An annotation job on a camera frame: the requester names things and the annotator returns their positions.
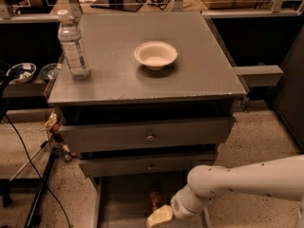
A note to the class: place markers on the black monitor base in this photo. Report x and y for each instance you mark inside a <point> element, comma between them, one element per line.
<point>123,5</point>

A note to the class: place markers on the grey side shelf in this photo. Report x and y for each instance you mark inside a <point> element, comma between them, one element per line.
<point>254,76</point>

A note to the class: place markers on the grey drawer cabinet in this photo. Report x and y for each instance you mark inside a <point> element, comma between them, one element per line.
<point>159,100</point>

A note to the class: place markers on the clear plastic water bottle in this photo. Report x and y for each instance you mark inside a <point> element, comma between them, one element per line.
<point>71,41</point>

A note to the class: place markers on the grey middle drawer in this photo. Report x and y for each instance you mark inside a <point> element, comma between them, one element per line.
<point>145,164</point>

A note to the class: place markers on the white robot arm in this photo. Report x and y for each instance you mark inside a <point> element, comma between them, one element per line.
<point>280,179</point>

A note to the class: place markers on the grey top drawer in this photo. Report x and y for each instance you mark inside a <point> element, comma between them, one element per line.
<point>122,136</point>

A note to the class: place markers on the red coke can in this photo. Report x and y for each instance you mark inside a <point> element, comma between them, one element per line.
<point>155,199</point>

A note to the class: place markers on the grey open bottom drawer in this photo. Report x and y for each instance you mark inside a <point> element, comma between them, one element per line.
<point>125,201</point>

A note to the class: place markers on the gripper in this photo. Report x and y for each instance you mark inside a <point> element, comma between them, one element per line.
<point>177,205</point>

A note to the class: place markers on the black tripod stand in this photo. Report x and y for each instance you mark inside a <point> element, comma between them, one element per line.
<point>37,186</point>

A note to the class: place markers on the dark blue bowl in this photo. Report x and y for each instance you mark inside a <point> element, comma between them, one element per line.
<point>49,72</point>

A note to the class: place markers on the white bowl with items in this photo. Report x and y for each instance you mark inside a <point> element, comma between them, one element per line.
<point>22,73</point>

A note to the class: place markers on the white paper bowl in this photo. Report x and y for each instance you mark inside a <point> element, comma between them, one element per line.
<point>155,55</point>

